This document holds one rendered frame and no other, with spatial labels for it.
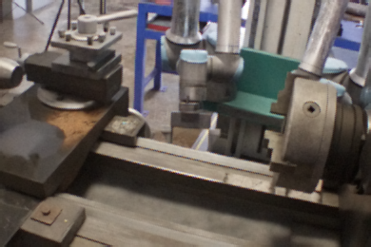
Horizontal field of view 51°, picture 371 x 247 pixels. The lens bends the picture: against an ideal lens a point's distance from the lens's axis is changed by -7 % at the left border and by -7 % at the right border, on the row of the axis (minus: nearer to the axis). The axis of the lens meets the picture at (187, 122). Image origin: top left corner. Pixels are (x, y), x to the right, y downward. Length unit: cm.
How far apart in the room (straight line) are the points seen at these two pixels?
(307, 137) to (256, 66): 111
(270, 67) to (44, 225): 127
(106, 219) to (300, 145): 49
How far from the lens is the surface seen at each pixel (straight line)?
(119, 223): 101
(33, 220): 98
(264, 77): 191
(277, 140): 89
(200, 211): 123
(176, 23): 169
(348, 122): 89
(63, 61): 128
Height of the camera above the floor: 155
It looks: 30 degrees down
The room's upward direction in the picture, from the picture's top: 6 degrees clockwise
